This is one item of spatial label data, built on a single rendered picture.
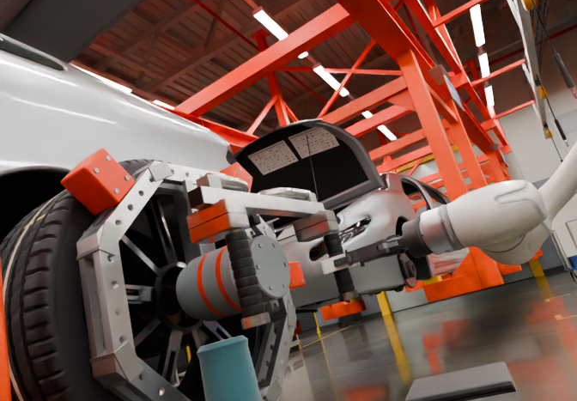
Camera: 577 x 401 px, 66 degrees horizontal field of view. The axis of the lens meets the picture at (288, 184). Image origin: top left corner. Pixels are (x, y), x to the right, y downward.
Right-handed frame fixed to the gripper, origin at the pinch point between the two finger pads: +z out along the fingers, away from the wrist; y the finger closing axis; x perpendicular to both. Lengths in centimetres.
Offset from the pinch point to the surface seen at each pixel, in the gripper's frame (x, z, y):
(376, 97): 184, 67, 345
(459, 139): 156, 28, 536
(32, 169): 47, 69, -26
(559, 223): 31, -39, 1133
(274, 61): 241, 137, 274
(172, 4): 684, 469, 542
